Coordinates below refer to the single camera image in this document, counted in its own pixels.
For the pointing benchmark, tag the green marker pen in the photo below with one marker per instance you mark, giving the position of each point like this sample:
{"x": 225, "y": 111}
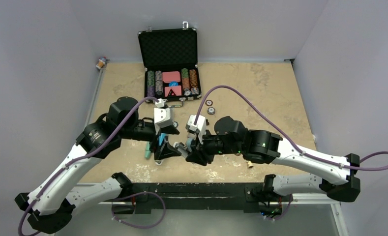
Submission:
{"x": 147, "y": 155}

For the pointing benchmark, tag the brown poker chip top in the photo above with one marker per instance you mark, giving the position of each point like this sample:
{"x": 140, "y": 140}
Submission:
{"x": 209, "y": 103}

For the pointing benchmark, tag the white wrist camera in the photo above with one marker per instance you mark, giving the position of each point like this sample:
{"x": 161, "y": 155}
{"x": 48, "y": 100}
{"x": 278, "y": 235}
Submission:
{"x": 163, "y": 115}
{"x": 196, "y": 127}

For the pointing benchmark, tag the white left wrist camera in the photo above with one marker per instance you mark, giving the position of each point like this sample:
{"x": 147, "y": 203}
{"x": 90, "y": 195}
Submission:
{"x": 163, "y": 115}

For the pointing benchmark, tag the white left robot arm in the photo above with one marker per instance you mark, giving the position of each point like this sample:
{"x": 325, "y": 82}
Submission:
{"x": 51, "y": 206}

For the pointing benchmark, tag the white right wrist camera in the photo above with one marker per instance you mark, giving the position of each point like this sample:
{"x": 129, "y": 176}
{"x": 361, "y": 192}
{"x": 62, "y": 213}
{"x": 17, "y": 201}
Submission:
{"x": 196, "y": 127}

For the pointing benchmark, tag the small bottle in corner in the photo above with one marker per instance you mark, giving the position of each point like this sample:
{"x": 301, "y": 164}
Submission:
{"x": 102, "y": 61}

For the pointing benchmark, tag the blue marker pen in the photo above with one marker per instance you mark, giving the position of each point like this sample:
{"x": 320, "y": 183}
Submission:
{"x": 161, "y": 139}

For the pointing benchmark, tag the black table frame rail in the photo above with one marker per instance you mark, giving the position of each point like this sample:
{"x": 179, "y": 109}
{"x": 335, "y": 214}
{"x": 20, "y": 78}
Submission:
{"x": 249, "y": 197}

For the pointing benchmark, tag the black poker chip case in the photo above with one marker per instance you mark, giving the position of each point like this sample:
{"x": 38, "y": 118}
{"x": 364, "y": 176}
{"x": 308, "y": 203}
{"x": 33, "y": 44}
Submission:
{"x": 170, "y": 60}

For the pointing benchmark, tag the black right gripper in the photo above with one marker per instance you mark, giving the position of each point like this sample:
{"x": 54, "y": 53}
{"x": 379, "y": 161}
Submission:
{"x": 199, "y": 157}

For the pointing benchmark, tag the light blue stapler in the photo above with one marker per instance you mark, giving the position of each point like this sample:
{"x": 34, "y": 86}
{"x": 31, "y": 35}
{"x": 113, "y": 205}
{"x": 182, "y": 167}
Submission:
{"x": 184, "y": 148}

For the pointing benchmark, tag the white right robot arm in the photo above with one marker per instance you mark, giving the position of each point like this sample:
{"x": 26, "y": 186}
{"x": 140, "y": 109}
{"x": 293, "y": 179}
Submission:
{"x": 327, "y": 174}

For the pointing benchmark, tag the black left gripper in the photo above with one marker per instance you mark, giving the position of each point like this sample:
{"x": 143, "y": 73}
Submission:
{"x": 165, "y": 150}

